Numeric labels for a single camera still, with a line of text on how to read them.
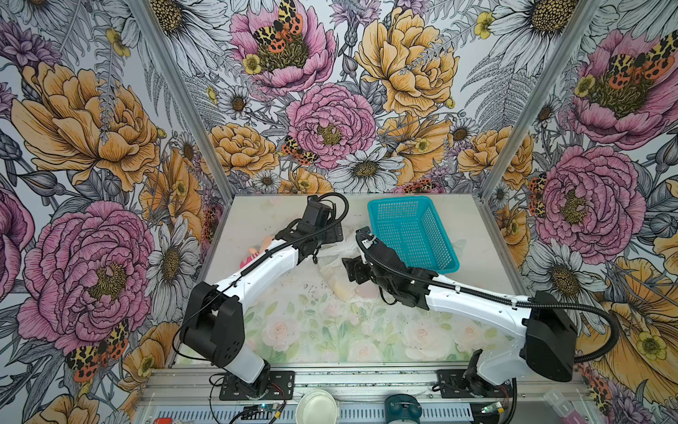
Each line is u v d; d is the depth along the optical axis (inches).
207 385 28.8
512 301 17.8
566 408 27.5
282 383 29.4
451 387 28.7
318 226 26.0
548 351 16.1
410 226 44.0
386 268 20.1
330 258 36.1
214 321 17.1
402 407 25.1
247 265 19.7
